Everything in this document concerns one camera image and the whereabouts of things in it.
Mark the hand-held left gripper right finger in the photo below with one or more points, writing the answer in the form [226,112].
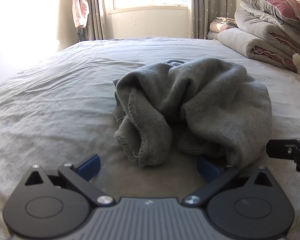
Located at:
[207,170]

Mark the patterned folded cloth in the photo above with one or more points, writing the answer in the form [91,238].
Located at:
[226,20]

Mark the grey star-patterned curtain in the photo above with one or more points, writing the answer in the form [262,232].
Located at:
[210,0]
[95,10]

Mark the pink hanging cloth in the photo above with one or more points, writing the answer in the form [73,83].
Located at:
[80,7]

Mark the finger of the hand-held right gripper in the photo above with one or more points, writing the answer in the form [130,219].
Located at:
[280,148]

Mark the maroon and grey pillow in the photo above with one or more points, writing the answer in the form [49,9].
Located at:
[277,2]

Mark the bed with grey sheet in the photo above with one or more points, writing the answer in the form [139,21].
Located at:
[60,100]

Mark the folded grey quilt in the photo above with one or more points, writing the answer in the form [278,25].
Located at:
[265,27]

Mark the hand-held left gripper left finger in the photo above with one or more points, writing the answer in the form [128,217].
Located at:
[88,167]

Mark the folded pink blanket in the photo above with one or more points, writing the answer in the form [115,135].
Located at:
[216,27]

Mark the grey knit sweater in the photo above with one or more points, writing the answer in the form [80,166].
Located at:
[205,100]

